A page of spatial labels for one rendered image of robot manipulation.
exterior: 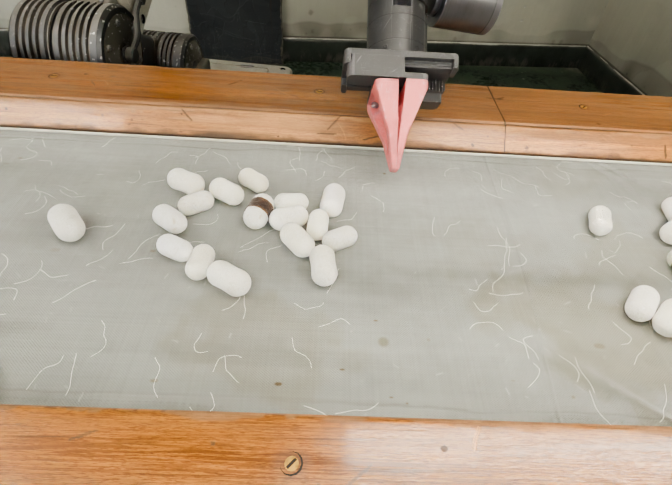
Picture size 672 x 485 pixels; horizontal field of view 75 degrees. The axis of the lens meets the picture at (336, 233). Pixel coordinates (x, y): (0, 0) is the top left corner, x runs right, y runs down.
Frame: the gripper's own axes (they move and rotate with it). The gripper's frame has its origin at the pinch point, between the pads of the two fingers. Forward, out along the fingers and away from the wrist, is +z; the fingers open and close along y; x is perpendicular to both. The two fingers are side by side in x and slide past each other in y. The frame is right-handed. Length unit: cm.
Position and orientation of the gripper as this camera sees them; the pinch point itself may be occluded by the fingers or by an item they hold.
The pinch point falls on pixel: (394, 162)
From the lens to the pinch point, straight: 41.5
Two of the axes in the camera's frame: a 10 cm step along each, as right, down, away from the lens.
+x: -0.4, 1.1, 9.9
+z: -0.3, 9.9, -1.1
